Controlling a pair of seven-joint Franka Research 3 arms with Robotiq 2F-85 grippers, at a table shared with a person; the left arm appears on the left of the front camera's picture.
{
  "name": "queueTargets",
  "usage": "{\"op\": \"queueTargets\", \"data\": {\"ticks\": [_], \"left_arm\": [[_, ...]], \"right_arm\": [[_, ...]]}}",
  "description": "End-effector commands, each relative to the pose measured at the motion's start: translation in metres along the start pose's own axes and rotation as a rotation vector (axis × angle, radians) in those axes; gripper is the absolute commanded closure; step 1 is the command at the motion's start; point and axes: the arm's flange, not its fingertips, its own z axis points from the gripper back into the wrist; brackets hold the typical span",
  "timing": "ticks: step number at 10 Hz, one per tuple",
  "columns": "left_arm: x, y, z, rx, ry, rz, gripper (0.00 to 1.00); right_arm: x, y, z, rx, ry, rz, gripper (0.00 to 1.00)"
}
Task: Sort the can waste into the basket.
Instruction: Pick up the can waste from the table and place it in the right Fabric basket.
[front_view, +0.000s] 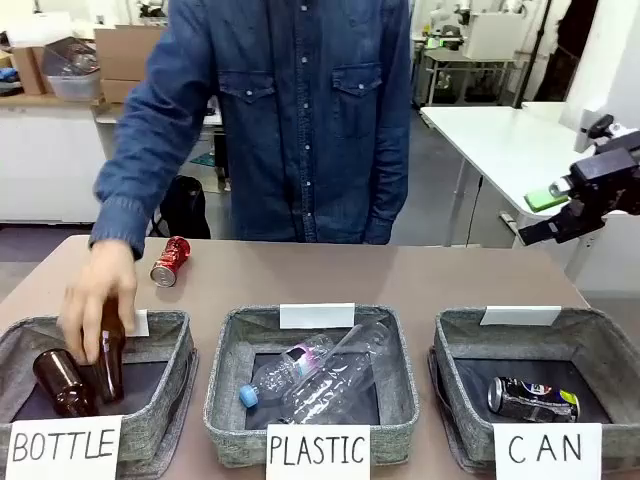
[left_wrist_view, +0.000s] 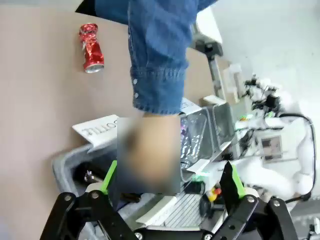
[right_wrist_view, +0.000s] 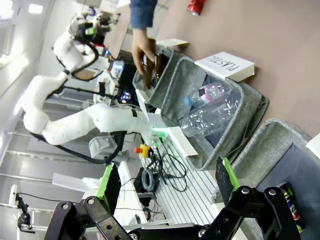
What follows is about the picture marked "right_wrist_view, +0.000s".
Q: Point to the small pink-label water bottle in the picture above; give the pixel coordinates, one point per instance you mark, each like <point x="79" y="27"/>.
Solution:
<point x="207" y="93"/>

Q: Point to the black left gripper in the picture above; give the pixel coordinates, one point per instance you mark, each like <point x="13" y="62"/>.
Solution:
<point x="83" y="31"/>

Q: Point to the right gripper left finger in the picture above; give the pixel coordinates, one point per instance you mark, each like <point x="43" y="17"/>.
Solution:
<point x="95" y="220"/>

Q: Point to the aluminium rail base plate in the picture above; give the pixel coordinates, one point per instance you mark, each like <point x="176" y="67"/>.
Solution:
<point x="190" y="200"/>

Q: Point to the red drink can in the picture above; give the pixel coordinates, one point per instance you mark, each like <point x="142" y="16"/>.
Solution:
<point x="196" y="6"/>

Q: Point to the yellow emergency stop button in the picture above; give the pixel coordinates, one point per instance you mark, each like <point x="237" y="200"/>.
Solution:
<point x="142" y="150"/>

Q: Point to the black camera tripod mount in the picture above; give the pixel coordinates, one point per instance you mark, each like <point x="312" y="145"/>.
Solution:
<point x="23" y="217"/>

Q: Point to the person right hand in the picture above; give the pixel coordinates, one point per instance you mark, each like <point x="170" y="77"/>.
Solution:
<point x="140" y="50"/>

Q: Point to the large clear plastic bottle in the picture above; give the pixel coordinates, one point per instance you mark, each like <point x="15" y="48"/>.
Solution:
<point x="210" y="117"/>

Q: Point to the brown glass bottle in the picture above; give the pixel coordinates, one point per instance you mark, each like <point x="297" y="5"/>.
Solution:
<point x="150" y="72"/>

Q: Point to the colourful printed drink can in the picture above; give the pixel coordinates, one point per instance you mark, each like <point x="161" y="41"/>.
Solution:
<point x="291" y="207"/>

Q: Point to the grey fabric bottle basket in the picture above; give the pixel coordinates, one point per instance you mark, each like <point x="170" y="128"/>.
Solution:
<point x="167" y="67"/>

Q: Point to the grey fabric plastic basket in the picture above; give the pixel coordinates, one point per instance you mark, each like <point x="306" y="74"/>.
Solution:
<point x="180" y="82"/>

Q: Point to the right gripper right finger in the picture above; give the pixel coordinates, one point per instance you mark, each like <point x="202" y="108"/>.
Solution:
<point x="255" y="215"/>

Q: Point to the person right forearm denim sleeve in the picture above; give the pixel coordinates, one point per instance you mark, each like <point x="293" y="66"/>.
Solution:
<point x="142" y="12"/>

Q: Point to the brown wooden board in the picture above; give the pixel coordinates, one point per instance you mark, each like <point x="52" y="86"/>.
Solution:
<point x="116" y="32"/>

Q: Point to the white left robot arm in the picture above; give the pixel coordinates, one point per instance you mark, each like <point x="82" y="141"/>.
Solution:
<point x="75" y="125"/>

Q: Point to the white PLASTIC label sign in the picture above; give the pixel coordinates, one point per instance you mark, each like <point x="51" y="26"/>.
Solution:
<point x="183" y="142"/>

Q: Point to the black computer with lights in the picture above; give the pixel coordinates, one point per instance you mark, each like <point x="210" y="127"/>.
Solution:
<point x="126" y="87"/>

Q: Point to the grey fabric can basket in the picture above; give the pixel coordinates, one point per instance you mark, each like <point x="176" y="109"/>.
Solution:
<point x="270" y="140"/>

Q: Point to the white folded bottle tent card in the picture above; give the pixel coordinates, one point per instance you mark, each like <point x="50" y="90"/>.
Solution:
<point x="172" y="42"/>

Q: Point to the white folded plastic tent card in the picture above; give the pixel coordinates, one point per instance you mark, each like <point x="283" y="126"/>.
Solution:
<point x="225" y="66"/>

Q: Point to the white BOTTLE label sign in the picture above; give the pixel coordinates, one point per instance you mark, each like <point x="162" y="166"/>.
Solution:
<point x="142" y="105"/>

